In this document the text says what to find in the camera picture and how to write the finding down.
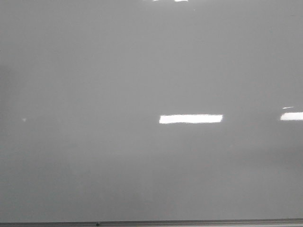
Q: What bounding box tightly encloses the white whiteboard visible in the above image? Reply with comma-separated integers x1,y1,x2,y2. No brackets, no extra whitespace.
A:
0,0,303,222

